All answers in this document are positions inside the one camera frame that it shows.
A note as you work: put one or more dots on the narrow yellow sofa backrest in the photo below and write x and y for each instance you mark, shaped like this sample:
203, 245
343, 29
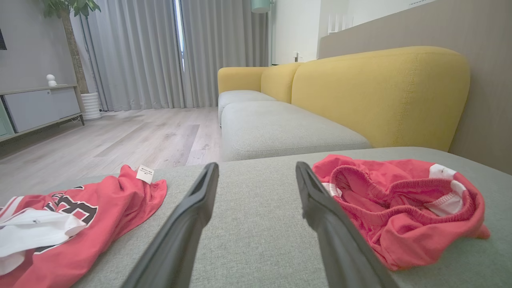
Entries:
278, 80

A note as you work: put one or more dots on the small grey sofa seat cushion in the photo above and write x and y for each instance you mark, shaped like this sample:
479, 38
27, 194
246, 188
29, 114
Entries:
240, 97

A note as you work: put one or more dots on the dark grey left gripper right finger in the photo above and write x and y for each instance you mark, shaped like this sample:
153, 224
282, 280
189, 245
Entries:
336, 240

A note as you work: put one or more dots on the indoor tree with green leaves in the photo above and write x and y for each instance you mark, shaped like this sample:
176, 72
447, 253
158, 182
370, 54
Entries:
72, 44

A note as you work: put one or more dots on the small white figurine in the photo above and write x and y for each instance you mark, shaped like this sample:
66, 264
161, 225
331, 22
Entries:
51, 80

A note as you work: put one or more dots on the wide yellow sofa backrest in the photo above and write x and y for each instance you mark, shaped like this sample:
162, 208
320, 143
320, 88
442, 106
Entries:
380, 96

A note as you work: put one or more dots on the white ribbed plant pot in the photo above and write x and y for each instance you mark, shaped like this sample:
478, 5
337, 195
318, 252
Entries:
91, 106

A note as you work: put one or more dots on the red basketball jersey with number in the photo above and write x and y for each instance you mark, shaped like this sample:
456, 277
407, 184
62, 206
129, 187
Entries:
104, 224

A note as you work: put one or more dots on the red shorts with white trim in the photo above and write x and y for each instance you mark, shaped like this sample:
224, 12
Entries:
400, 240

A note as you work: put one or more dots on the grey pleated curtain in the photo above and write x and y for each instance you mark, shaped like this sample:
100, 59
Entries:
224, 48
136, 52

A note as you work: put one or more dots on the grey low media cabinet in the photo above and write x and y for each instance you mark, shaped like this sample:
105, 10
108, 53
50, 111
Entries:
40, 106

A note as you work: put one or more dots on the teal lamp shade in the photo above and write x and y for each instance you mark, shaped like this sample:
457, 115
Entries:
260, 5

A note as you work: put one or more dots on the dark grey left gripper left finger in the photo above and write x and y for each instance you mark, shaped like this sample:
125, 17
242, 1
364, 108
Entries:
180, 236

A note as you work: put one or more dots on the medium grey sofa seat cushion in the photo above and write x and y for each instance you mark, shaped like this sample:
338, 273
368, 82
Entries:
280, 128

